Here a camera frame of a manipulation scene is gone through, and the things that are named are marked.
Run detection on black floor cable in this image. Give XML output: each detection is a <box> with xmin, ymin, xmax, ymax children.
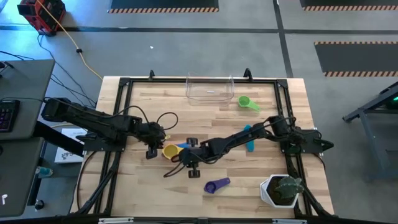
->
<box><xmin>36</xmin><ymin>33</ymin><xmax>98</xmax><ymax>109</ymax></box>

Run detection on clear plastic basket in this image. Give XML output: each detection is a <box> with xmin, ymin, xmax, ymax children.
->
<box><xmin>185</xmin><ymin>72</ymin><xmax>235</xmax><ymax>107</ymax></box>

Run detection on yellow measuring cup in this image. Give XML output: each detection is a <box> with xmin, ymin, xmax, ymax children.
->
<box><xmin>161</xmin><ymin>143</ymin><xmax>184</xmax><ymax>161</ymax></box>

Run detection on grey desk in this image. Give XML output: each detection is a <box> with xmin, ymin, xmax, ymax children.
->
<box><xmin>0</xmin><ymin>136</ymin><xmax>44</xmax><ymax>218</ymax></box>
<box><xmin>0</xmin><ymin>58</ymin><xmax>56</xmax><ymax>141</ymax></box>

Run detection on yellow floor cable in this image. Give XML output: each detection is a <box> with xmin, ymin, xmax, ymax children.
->
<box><xmin>35</xmin><ymin>0</ymin><xmax>104</xmax><ymax>81</ymax></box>

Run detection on silver metal bracket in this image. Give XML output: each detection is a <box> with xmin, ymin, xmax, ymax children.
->
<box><xmin>272</xmin><ymin>218</ymin><xmax>307</xmax><ymax>224</ymax></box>
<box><xmin>98</xmin><ymin>217</ymin><xmax>134</xmax><ymax>224</ymax></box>

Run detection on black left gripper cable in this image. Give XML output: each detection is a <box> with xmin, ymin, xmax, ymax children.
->
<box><xmin>124</xmin><ymin>105</ymin><xmax>180</xmax><ymax>131</ymax></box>

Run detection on black keyboard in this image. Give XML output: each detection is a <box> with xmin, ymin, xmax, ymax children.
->
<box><xmin>0</xmin><ymin>99</ymin><xmax>21</xmax><ymax>134</ymax></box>

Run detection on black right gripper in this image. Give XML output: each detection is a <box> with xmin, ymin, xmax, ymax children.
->
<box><xmin>174</xmin><ymin>138</ymin><xmax>212</xmax><ymax>179</ymax></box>

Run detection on white hexagonal plant pot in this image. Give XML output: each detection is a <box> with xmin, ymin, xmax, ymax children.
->
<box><xmin>259</xmin><ymin>174</ymin><xmax>300</xmax><ymax>208</ymax></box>

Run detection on purple measuring cup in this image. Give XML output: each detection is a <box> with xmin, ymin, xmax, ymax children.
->
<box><xmin>203</xmin><ymin>177</ymin><xmax>231</xmax><ymax>194</ymax></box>

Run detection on black hazard-striped floor mat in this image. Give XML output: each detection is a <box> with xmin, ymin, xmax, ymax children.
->
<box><xmin>107</xmin><ymin>0</ymin><xmax>220</xmax><ymax>14</ymax></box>
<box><xmin>313</xmin><ymin>40</ymin><xmax>398</xmax><ymax>78</ymax></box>
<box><xmin>299</xmin><ymin>0</ymin><xmax>398</xmax><ymax>12</ymax></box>

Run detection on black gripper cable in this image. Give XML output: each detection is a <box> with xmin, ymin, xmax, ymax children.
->
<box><xmin>163</xmin><ymin>152</ymin><xmax>215</xmax><ymax>179</ymax></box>
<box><xmin>124</xmin><ymin>105</ymin><xmax>180</xmax><ymax>131</ymax></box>

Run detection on white printed booklet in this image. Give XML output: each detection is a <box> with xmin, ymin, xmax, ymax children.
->
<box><xmin>54</xmin><ymin>128</ymin><xmax>88</xmax><ymax>164</ymax></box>

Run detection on red black equipment case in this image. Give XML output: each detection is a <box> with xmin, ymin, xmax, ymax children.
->
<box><xmin>17</xmin><ymin>0</ymin><xmax>67</xmax><ymax>37</ymax></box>

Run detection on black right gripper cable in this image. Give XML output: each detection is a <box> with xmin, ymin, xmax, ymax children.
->
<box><xmin>163</xmin><ymin>152</ymin><xmax>215</xmax><ymax>179</ymax></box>

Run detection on green cactus plant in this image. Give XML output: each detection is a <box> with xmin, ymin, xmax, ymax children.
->
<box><xmin>273</xmin><ymin>175</ymin><xmax>305</xmax><ymax>200</ymax></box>

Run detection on black aluminium table frame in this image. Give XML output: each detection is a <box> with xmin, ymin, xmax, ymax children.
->
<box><xmin>70</xmin><ymin>67</ymin><xmax>335</xmax><ymax>218</ymax></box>

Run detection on teal bottle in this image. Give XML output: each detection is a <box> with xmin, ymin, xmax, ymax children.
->
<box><xmin>35</xmin><ymin>166</ymin><xmax>53</xmax><ymax>179</ymax></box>

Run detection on green measuring cup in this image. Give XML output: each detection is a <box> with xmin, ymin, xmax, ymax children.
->
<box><xmin>237</xmin><ymin>95</ymin><xmax>261</xmax><ymax>112</ymax></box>

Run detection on black metal stand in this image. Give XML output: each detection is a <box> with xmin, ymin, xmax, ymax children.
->
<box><xmin>341</xmin><ymin>81</ymin><xmax>398</xmax><ymax>183</ymax></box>

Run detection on teal measuring cup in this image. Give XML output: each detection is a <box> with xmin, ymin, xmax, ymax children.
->
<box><xmin>243</xmin><ymin>124</ymin><xmax>255</xmax><ymax>152</ymax></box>

